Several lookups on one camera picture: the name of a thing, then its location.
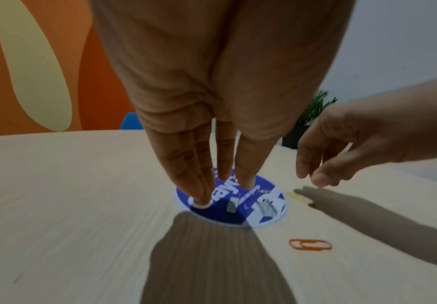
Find person's left hand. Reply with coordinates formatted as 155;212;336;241
91;0;357;207

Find orange paper clip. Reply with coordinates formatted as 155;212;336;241
288;238;333;253

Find green potted plant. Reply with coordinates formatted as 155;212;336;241
298;90;338;127

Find person's right hand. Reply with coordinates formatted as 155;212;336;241
296;100;429;189

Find yellow paper clip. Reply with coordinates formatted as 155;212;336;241
286;191;316;206

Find blue round printed disc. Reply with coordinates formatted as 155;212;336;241
176;168;289;229

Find grey metal staples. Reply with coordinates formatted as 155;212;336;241
255;199;280;220

